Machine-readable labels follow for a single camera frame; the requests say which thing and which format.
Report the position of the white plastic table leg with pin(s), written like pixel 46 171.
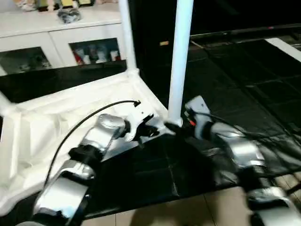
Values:
pixel 127 37
pixel 7 106
pixel 181 56

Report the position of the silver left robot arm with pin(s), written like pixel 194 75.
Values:
pixel 99 136

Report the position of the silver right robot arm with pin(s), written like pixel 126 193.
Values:
pixel 244 155

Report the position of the black work mat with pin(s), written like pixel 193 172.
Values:
pixel 155 179

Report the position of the small yellow label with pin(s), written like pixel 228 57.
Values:
pixel 163 43

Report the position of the red bottle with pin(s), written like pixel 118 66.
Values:
pixel 77 55

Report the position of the black tripod stand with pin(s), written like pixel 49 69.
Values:
pixel 294 188

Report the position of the dark bundle on cabinet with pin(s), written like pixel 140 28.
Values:
pixel 69 15

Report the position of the white glass-door cabinet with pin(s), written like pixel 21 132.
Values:
pixel 47 33

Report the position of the dark framed plaque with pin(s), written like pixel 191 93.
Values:
pixel 85 2
pixel 67 3

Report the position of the small beige figurine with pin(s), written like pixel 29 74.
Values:
pixel 43 4

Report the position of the spotted white mug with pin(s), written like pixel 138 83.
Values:
pixel 26 4

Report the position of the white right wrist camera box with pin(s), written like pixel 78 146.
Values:
pixel 197 106

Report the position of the dark metal rail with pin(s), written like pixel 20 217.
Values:
pixel 244 32

